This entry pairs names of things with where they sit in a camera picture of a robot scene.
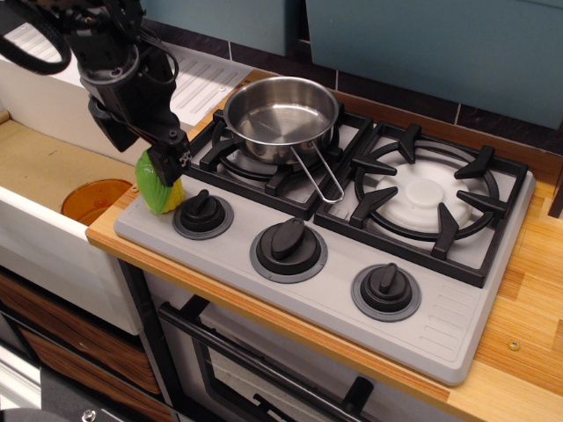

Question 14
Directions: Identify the wooden upper drawer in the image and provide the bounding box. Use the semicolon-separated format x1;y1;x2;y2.
1;270;157;390

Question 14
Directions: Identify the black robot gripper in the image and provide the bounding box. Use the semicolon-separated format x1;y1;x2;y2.
78;39;192;187

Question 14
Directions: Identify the black right stove knob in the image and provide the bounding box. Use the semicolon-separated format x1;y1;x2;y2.
351;263;421;323

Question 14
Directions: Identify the wooden drawer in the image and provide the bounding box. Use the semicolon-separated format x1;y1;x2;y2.
21;328;175;422
1;270;157;390

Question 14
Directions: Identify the black middle stove knob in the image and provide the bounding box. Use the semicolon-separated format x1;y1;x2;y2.
250;217;328;284

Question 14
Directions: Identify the black braided cable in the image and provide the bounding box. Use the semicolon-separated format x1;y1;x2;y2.
0;12;72;76

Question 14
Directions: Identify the black burner grate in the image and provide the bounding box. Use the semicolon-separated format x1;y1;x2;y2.
184;109;374;220
314;123;536;287

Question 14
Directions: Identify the green yellow toy corncob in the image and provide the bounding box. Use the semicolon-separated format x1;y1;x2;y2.
135;150;185;215

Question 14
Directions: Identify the grey toy stove top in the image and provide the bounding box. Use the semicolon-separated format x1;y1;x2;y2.
113;82;537;388

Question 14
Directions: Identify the black left stove knob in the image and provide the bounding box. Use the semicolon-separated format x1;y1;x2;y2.
172;189;234;241

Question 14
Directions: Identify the white toy sink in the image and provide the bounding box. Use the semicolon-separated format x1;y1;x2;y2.
0;9;256;337

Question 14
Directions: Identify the toy oven door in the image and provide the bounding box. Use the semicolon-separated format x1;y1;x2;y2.
146;274;454;421

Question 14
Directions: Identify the black right burner grate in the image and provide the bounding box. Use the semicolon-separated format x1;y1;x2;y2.
314;123;536;287

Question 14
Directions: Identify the black oven door handle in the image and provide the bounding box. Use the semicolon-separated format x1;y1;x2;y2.
157;296;374;421

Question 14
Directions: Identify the black left burner grate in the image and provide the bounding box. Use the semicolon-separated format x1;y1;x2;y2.
184;109;374;220

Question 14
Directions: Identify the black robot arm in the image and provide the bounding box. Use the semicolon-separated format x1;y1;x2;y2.
21;1;191;186

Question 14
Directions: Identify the black stove knob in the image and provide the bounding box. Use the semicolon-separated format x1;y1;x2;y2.
351;263;421;323
250;217;328;284
172;189;234;241

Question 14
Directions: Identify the wooden lower drawer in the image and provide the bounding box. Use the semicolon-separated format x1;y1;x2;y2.
21;328;175;422

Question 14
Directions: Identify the stainless steel pan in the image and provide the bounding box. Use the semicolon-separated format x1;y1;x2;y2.
223;76;345;204

